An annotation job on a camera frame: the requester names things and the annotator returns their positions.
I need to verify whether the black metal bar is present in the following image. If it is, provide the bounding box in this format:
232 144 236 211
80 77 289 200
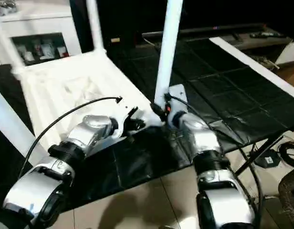
142 23 294 41

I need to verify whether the crumpled silver object on cabinet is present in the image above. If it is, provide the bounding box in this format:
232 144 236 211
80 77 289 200
0 0 19 16

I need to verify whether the white plastic table top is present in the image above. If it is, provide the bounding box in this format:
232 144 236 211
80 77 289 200
10 50 166 168

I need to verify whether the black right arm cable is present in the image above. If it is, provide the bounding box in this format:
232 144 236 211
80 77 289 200
165 94 264 225

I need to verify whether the black work mat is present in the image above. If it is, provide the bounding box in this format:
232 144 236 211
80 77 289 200
0 36 294 210

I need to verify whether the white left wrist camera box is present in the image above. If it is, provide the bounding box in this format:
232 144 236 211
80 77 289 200
109 99 141 140

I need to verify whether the white plastic table leg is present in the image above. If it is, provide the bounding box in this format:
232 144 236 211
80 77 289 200
0 87 48 165
86 0 108 55
153 0 184 114
0 19 24 79

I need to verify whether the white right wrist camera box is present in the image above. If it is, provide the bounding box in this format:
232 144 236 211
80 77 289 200
165 84 189 128

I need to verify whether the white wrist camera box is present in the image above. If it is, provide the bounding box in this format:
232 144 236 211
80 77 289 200
165 84 189 128
109 99 141 140

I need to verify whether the white glass-door cabinet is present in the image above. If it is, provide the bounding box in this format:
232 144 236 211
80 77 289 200
0 0 83 67

